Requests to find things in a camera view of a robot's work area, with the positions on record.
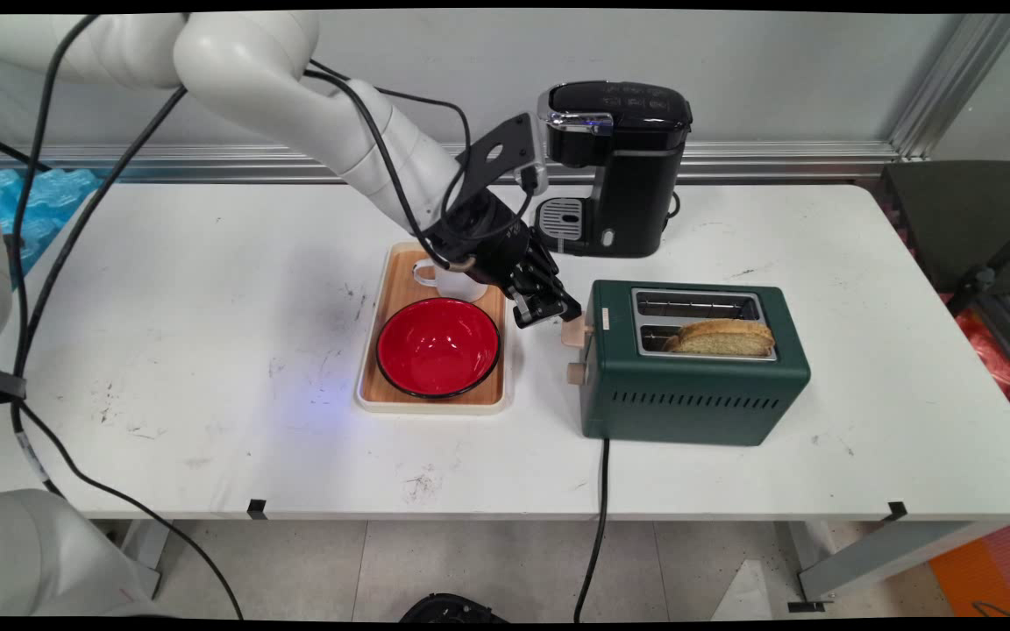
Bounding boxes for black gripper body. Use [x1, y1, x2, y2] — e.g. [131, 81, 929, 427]
[424, 193, 551, 292]

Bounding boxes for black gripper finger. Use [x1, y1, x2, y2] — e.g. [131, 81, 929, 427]
[509, 273, 570, 330]
[533, 252, 583, 322]

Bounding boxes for toasted bread slice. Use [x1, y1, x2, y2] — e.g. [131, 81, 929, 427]
[663, 319, 776, 357]

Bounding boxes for white enamel mug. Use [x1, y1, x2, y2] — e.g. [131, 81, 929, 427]
[411, 257, 490, 303]

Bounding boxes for wooden tray with white rim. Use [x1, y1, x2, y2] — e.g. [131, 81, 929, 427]
[356, 241, 515, 415]

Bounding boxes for red bowl with black rim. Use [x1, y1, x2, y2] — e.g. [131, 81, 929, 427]
[376, 297, 502, 400]

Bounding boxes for black coffee machine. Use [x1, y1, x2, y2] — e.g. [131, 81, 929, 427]
[533, 81, 693, 259]

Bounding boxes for dark green toaster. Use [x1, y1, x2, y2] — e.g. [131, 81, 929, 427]
[580, 280, 811, 446]

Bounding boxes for black round floor object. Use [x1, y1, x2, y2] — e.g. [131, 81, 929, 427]
[400, 593, 506, 623]

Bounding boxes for dark grey chair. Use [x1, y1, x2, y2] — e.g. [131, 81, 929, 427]
[880, 160, 1010, 316]

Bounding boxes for grey table leg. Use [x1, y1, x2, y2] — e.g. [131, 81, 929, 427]
[788, 520, 997, 613]

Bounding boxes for blue plastic bag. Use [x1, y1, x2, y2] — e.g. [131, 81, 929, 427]
[0, 168, 103, 281]

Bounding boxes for red plastic bag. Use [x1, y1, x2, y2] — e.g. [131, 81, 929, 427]
[952, 307, 1010, 413]

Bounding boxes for orange floor mat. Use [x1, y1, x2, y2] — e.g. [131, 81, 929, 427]
[930, 521, 1010, 619]

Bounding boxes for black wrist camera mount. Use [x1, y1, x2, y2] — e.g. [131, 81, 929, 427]
[455, 112, 550, 211]

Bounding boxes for black forearm cable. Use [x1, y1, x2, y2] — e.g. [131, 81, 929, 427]
[303, 60, 473, 268]

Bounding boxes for black toaster power cable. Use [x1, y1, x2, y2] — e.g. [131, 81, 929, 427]
[573, 436, 611, 621]

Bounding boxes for horizontal aluminium frame rail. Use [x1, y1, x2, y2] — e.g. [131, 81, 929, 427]
[0, 143, 900, 185]

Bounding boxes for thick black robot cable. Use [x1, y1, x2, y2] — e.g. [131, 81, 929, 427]
[10, 13, 243, 619]
[10, 85, 190, 500]

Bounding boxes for slanted aluminium frame post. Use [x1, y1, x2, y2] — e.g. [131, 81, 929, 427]
[886, 13, 1010, 159]

